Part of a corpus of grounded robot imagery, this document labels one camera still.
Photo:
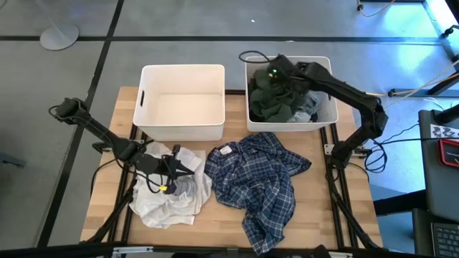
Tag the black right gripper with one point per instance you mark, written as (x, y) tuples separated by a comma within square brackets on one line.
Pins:
[(287, 73)]

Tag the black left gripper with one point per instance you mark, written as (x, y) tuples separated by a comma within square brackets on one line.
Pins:
[(157, 165)]

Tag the dark green garment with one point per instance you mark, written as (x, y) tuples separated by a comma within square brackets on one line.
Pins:
[(272, 105)]

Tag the light blue woven garment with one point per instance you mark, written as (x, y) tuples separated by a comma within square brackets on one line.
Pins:
[(308, 104)]

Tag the white shirt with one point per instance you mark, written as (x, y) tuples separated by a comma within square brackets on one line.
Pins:
[(168, 211)]

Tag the black garment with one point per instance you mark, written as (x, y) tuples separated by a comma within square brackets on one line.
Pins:
[(315, 117)]

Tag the dark blue plaid shirt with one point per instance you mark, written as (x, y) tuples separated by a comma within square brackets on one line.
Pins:
[(258, 186)]

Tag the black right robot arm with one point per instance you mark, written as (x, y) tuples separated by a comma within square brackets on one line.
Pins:
[(358, 96)]

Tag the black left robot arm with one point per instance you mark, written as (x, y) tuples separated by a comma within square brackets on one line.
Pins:
[(104, 134)]

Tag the white plastic clothes bin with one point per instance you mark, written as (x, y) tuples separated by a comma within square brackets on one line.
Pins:
[(328, 114)]

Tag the white rectangular garment tag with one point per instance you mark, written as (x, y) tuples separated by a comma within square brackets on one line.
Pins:
[(226, 150)]

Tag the empty white plastic bin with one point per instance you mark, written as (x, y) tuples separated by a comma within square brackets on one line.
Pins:
[(179, 104)]

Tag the black white marker sheet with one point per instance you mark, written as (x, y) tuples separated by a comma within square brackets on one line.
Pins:
[(444, 131)]

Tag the red framed device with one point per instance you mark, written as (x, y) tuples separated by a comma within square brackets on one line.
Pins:
[(448, 153)]

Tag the dark grey side desk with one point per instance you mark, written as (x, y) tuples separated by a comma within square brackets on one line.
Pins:
[(435, 186)]

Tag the grey round stand base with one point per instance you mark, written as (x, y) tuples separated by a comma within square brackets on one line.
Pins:
[(59, 36)]

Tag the black keyboard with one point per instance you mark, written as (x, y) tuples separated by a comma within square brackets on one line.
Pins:
[(446, 239)]

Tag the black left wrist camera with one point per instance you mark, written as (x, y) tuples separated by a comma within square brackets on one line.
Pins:
[(176, 149)]

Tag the black aluminium table frame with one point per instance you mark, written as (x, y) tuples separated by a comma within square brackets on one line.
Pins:
[(334, 215)]

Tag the black stand frame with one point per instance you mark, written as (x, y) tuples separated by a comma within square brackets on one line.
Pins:
[(444, 43)]

